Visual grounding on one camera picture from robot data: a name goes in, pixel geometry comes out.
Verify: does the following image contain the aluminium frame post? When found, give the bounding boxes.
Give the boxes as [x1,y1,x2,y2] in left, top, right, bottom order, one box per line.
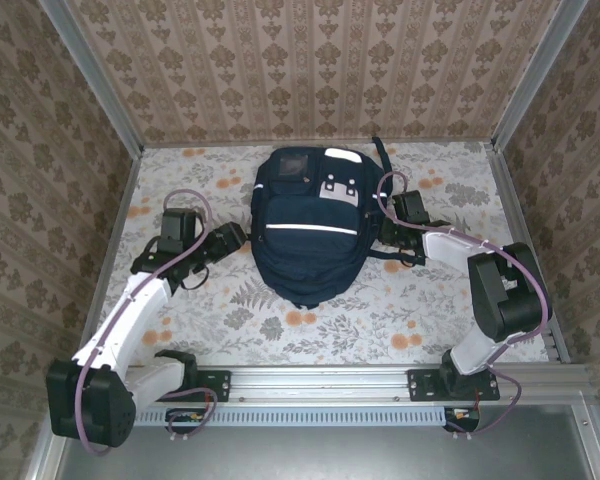
[492,0,591,151]
[39,0,144,156]

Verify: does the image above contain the aluminium side rail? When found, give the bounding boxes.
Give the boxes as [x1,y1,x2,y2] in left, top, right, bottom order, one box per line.
[484,142,571,364]
[74,144,145,369]

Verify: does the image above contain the floral table cover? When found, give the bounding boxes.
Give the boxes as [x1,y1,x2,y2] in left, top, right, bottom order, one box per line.
[87,141,551,366]

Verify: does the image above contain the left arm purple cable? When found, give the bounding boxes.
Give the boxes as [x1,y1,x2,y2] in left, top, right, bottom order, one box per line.
[74,189,219,456]

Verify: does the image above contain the grey metal bench panel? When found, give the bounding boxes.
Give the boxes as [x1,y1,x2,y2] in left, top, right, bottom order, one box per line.
[29,399,600,480]

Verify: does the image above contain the navy blue backpack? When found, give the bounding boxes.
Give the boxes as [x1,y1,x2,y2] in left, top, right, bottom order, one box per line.
[249,135,396,309]

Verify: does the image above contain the grey slotted cable duct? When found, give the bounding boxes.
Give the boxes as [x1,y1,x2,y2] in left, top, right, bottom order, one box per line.
[129,405,449,427]

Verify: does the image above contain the aluminium cross rail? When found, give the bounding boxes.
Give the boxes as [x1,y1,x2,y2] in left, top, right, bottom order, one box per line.
[54,363,594,401]

